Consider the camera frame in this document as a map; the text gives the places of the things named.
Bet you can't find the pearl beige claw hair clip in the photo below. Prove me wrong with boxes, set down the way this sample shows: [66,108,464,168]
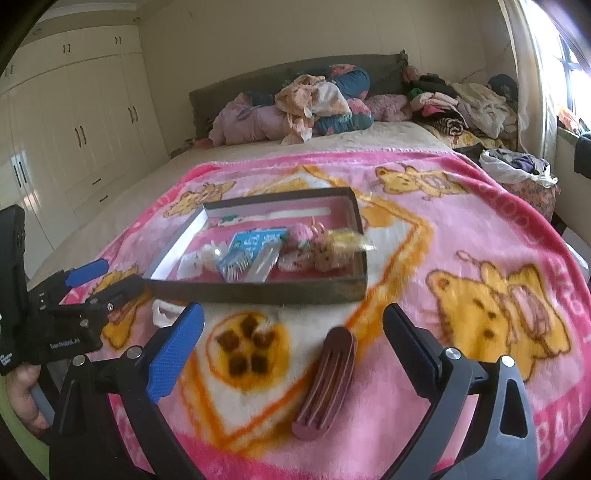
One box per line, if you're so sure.
[199,241,228,272]

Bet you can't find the sparkly beige bow hair clip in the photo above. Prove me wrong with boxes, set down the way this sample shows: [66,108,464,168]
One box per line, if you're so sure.
[277,246,355,273]

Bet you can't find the person's left hand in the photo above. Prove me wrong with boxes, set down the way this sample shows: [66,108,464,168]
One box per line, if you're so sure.
[6,364,49,438]

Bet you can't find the white claw hair clip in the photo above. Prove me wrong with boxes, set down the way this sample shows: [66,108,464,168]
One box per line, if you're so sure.
[176,251,204,280]

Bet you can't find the pink book with blue label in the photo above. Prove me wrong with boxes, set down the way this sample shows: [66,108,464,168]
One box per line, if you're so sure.
[169,196,359,282]

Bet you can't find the clear plastic packet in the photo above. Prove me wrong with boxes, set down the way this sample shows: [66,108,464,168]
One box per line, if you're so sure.
[243,241,283,284]

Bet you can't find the cream built-in wardrobe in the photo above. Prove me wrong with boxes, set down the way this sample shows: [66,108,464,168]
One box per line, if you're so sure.
[1,25,169,277]

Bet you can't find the pink bear print blanket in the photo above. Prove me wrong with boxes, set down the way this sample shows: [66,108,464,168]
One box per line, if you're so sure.
[68,150,590,479]

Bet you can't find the shallow dark cardboard box tray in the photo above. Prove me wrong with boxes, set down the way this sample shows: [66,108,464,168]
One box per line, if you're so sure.
[143,187,368,305]

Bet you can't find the pink folded quilt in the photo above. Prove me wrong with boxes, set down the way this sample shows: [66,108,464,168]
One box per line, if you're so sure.
[208,93,287,147]

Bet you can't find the yellow item in clear bag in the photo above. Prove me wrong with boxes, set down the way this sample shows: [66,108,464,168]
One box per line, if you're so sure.
[325,228,376,254]

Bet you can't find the clothes basket by bed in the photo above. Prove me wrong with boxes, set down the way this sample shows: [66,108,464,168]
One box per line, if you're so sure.
[479,148,559,221]

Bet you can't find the floral beige crumpled cloth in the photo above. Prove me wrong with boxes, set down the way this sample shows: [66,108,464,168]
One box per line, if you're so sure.
[274,74,351,145]

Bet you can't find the dark clothes on windowsill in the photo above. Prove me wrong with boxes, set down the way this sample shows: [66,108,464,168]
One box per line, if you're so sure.
[557,108,591,179]

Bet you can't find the dark teal floral pillow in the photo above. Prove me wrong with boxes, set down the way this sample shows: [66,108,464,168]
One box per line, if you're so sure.
[314,64,374,136]

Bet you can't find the pile of mixed clothes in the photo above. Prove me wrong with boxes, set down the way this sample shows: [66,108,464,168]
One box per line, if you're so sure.
[405,67,519,149]

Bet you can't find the dark green bed headboard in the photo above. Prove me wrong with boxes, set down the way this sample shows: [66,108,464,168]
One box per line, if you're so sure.
[188,50,410,139]

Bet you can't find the cream window curtain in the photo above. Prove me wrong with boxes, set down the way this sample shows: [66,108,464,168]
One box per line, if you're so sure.
[498,0,557,164]

